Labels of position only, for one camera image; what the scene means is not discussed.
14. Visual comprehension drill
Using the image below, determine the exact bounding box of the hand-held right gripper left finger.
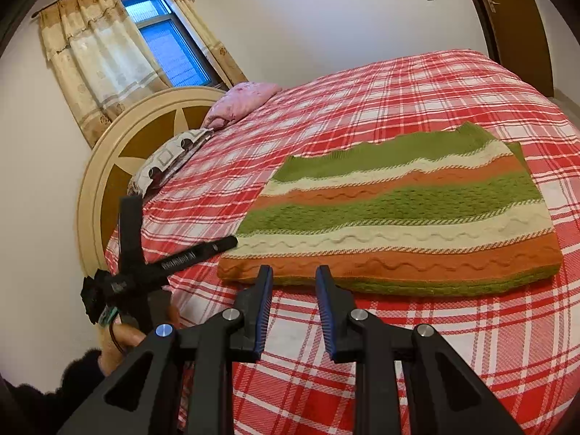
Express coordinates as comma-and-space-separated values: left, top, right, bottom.
57, 265, 275, 435

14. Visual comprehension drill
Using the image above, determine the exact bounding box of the bed with red plaid sheet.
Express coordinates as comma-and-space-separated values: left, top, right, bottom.
104, 47, 580, 435

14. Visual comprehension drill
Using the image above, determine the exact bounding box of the narrow beige floral curtain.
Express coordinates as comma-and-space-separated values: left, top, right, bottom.
150, 0, 249, 90

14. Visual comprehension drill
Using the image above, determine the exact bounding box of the person's left hand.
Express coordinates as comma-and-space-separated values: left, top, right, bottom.
97, 303, 182, 378

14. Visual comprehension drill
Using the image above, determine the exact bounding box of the pink pillow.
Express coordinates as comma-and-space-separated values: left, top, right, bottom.
201, 81, 283, 130

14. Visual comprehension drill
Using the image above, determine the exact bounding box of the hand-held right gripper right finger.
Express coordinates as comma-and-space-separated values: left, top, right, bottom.
314, 265, 526, 435

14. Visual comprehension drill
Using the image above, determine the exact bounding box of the person's left forearm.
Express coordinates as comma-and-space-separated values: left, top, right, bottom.
0, 348, 108, 435

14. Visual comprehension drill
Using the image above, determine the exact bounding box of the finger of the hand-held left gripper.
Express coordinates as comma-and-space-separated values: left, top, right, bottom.
195, 235, 239, 260

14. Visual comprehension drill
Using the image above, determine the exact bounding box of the cream wooden headboard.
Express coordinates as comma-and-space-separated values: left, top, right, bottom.
75, 86, 228, 273

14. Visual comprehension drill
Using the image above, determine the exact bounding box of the wide beige floral curtain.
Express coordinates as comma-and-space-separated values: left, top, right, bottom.
33, 0, 171, 148

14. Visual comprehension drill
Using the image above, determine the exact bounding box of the brown wooden door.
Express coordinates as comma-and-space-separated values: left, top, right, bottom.
455, 0, 556, 99

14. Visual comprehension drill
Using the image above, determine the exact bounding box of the green orange striped knit sweater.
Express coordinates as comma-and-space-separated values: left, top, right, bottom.
217, 122, 564, 298

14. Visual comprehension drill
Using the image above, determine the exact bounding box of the window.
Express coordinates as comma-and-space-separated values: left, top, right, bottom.
118, 0, 228, 90

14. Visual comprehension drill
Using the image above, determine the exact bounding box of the white brown patterned pillow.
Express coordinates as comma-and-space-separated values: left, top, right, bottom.
128, 127, 214, 198

